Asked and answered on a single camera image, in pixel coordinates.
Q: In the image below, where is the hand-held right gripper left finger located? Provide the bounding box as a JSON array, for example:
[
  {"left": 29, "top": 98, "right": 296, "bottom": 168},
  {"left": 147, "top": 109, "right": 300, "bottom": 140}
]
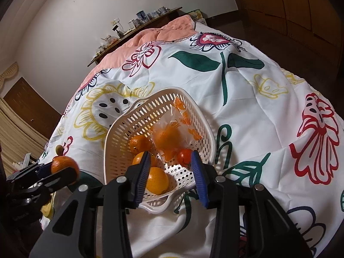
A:
[{"left": 28, "top": 151, "right": 151, "bottom": 258}]

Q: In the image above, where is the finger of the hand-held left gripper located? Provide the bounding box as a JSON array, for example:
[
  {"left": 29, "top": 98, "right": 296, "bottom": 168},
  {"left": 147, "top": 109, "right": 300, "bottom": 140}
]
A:
[
  {"left": 40, "top": 167, "right": 80, "bottom": 194},
  {"left": 7, "top": 162, "right": 53, "bottom": 183}
]

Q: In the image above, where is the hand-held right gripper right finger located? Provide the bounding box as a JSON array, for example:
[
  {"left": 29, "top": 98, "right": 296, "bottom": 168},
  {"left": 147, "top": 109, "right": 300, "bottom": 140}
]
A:
[{"left": 190, "top": 150, "right": 313, "bottom": 258}]

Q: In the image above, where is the small tangerine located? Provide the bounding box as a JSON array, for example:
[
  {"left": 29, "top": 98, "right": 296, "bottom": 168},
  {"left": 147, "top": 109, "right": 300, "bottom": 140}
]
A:
[{"left": 51, "top": 156, "right": 80, "bottom": 184}]

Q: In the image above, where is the large oval orange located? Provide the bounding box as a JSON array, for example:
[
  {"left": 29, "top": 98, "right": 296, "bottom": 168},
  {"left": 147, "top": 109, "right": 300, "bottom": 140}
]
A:
[{"left": 146, "top": 167, "right": 170, "bottom": 195}]

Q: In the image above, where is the round orange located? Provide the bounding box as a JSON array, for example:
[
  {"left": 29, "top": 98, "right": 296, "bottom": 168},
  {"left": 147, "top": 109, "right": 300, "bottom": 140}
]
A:
[{"left": 132, "top": 151, "right": 158, "bottom": 168}]

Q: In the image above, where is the red tomato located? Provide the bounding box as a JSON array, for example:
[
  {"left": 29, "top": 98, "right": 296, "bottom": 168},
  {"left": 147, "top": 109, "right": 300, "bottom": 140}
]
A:
[{"left": 177, "top": 148, "right": 194, "bottom": 166}]

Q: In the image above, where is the tangerine with green stem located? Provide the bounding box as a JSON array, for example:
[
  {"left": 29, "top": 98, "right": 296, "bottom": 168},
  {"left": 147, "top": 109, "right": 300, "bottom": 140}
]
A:
[{"left": 129, "top": 135, "right": 152, "bottom": 155}]

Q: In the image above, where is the white plastic basket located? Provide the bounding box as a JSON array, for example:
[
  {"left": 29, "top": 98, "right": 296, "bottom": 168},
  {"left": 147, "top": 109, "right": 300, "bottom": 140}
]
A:
[{"left": 103, "top": 86, "right": 217, "bottom": 215}]

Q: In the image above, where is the plastic bag of oranges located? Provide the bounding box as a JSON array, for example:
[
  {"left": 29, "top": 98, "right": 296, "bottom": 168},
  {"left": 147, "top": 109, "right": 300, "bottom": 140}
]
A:
[{"left": 152, "top": 97, "right": 203, "bottom": 163}]

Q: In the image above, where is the beige curtain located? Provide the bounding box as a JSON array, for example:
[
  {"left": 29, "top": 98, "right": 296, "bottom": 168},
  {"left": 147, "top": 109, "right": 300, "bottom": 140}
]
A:
[{"left": 0, "top": 97, "right": 50, "bottom": 178}]

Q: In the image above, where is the brown wooden door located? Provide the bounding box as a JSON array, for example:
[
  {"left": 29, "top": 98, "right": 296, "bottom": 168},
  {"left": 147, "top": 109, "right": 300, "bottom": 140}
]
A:
[{"left": 3, "top": 77, "right": 62, "bottom": 136}]

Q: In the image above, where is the floral printed blanket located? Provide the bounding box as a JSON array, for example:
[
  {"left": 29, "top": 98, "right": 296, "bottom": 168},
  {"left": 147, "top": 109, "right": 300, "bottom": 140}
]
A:
[{"left": 40, "top": 32, "right": 344, "bottom": 258}]

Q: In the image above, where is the beige curtain valance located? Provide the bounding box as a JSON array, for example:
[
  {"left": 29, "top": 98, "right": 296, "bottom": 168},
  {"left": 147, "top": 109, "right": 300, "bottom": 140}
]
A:
[{"left": 0, "top": 61, "right": 20, "bottom": 86}]

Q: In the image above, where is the cluster of small bottles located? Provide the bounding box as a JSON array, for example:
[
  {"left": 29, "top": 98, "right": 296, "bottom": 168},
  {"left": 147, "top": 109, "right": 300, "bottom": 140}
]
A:
[{"left": 93, "top": 44, "right": 108, "bottom": 58}]

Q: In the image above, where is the pink quilt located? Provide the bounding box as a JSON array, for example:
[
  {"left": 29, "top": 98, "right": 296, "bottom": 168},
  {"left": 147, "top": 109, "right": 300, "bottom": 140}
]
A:
[{"left": 77, "top": 15, "right": 197, "bottom": 93}]

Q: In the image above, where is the wooden headboard shelf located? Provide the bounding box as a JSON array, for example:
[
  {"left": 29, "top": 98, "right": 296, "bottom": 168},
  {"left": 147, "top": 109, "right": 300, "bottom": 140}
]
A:
[{"left": 87, "top": 7, "right": 183, "bottom": 68}]

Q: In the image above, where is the yellow green box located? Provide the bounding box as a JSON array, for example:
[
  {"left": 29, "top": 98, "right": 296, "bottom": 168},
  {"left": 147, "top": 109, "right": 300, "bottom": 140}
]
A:
[{"left": 188, "top": 10, "right": 207, "bottom": 24}]

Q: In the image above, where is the row of small jars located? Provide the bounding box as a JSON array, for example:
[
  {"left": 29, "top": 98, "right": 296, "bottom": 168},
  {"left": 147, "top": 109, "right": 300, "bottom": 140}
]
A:
[{"left": 149, "top": 7, "right": 171, "bottom": 17}]

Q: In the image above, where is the brown wooden wardrobe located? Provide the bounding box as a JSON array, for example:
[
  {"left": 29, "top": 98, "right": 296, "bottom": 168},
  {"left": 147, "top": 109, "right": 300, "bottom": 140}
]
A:
[{"left": 236, "top": 0, "right": 344, "bottom": 42}]

